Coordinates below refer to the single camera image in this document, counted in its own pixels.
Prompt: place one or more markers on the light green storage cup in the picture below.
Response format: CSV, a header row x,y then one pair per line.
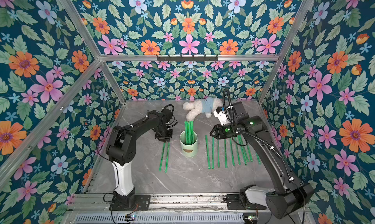
x,y
189,150

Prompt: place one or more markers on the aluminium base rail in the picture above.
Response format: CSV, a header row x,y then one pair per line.
x,y
159,201

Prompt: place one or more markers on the bundle of green wrapped straws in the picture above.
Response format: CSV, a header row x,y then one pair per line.
x,y
189,133

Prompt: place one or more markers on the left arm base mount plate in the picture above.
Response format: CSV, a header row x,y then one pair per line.
x,y
137,202

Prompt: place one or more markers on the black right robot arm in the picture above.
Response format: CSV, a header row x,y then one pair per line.
x,y
290,192

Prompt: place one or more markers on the black wall hook rack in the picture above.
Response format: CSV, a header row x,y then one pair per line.
x,y
187,58

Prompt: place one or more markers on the white plush teddy bear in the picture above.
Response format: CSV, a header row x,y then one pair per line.
x,y
203,106

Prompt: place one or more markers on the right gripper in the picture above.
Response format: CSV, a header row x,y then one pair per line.
x,y
217,133

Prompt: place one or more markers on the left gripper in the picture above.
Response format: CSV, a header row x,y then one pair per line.
x,y
166,139

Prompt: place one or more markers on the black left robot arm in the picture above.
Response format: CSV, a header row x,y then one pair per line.
x,y
122,146

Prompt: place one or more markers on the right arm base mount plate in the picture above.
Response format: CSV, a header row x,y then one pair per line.
x,y
239,201

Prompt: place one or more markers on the white vented cable duct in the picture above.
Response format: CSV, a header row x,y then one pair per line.
x,y
161,218

